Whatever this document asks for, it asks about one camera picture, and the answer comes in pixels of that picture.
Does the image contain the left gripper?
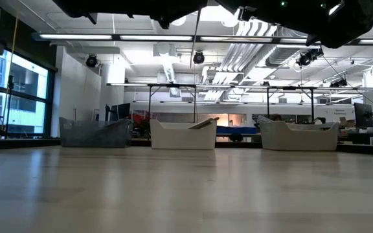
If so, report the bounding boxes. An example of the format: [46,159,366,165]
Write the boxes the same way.
[121,0,209,30]

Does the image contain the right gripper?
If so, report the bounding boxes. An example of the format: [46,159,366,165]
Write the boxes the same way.
[215,0,308,47]

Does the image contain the overhead light bar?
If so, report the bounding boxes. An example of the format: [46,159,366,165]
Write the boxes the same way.
[32,31,373,46]

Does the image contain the black ceiling fixture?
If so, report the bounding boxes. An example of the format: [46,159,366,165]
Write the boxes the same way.
[296,48,324,67]

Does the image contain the black computer monitor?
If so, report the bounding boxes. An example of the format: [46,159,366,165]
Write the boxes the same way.
[109,102,131,122]
[354,102,373,128]

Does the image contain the blue panel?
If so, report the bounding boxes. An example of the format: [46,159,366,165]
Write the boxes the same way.
[216,126,258,135]

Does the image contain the black ceiling spotlights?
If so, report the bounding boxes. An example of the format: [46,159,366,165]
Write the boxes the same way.
[330,78,348,89]

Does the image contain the white plastic bin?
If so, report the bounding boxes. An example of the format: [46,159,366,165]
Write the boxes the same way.
[150,118,218,151]

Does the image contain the grey plastic bin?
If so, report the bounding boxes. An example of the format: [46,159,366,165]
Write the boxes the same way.
[259,120,339,152]

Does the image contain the dark transparent bin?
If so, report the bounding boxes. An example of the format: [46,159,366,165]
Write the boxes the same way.
[59,116,135,149]

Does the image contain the cardboard box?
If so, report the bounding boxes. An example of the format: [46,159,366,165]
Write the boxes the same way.
[339,116,356,129]

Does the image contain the black tripod stand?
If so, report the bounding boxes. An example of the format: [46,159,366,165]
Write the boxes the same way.
[6,74,16,133]

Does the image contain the black ceiling camera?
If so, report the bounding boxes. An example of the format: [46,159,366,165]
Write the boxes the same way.
[192,50,206,65]
[85,54,98,68]

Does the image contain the black overhead rig frame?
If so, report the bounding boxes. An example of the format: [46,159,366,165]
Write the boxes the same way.
[107,82,373,124]

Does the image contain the black window frame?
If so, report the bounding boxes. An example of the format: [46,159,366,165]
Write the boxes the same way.
[0,45,58,137]

